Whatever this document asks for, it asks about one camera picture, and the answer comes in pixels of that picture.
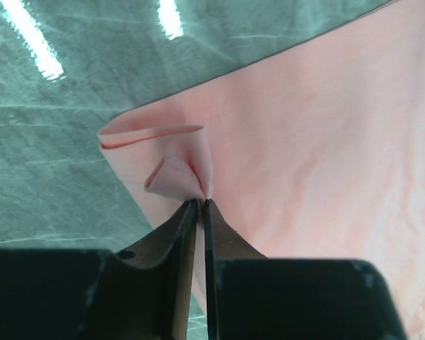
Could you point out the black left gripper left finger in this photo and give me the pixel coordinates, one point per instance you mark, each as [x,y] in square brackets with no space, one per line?
[145,289]

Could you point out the salmon pink t shirt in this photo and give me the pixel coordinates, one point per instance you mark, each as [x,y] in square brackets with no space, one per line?
[318,151]

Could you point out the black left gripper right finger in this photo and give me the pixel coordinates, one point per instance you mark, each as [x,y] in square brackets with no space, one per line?
[225,251]

